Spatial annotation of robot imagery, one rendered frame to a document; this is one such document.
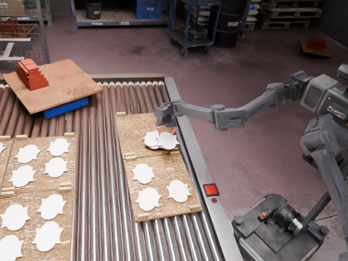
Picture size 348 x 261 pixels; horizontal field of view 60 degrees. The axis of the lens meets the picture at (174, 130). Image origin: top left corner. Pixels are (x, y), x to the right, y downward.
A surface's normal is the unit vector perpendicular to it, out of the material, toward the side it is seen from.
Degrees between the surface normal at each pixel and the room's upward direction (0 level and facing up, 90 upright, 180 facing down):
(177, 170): 0
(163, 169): 0
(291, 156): 0
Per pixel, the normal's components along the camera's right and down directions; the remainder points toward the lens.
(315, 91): -0.78, 0.34
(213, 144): 0.11, -0.76
